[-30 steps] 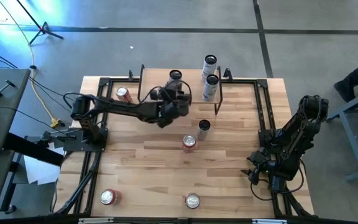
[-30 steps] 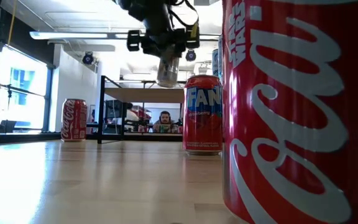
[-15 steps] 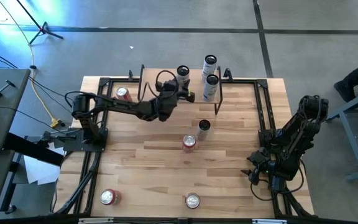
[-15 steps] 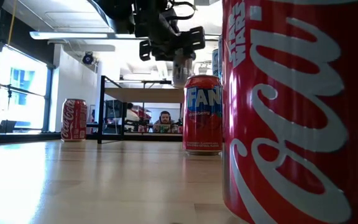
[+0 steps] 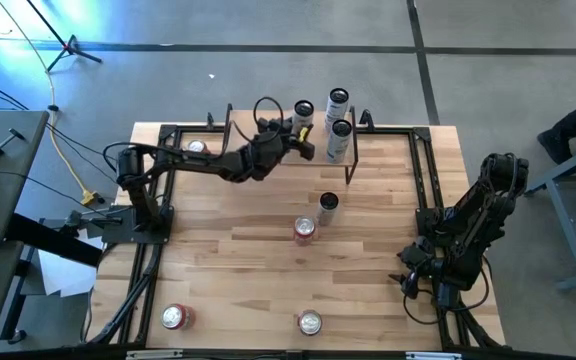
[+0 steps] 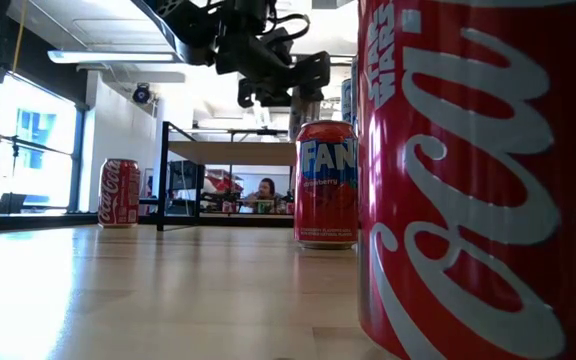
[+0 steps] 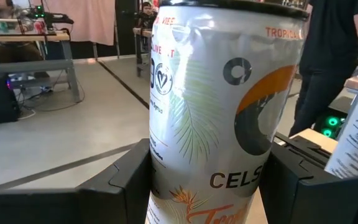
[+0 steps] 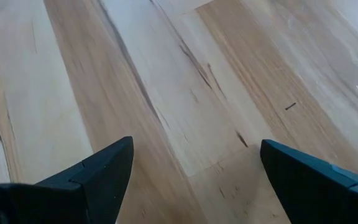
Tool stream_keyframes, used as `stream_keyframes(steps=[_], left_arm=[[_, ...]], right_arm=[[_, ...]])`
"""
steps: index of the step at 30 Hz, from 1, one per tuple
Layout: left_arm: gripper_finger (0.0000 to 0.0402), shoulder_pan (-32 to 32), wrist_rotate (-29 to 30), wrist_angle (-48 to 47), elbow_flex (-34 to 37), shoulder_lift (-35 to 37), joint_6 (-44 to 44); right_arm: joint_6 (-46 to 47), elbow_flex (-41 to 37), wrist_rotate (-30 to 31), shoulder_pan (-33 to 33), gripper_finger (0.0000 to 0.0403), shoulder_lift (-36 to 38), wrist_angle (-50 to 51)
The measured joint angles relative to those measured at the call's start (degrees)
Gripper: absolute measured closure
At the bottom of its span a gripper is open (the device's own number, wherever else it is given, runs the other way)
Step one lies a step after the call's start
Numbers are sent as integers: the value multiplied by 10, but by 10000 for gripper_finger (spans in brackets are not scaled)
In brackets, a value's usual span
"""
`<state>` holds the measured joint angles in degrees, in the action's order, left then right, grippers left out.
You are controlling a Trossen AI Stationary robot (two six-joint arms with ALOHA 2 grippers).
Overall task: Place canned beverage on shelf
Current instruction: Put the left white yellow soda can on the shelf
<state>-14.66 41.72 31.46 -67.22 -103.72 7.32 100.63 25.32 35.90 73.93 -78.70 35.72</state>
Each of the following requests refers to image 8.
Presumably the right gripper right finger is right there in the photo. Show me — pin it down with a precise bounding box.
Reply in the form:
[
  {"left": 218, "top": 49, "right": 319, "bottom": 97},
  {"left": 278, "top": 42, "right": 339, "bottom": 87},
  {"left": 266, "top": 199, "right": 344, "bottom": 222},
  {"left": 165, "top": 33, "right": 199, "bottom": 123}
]
[{"left": 259, "top": 139, "right": 358, "bottom": 224}]

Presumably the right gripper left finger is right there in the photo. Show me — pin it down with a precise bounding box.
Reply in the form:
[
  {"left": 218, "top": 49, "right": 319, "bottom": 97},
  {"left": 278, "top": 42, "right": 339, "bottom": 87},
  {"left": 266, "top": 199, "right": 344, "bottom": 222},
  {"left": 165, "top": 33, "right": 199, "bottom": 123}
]
[{"left": 0, "top": 136, "right": 135, "bottom": 224}]

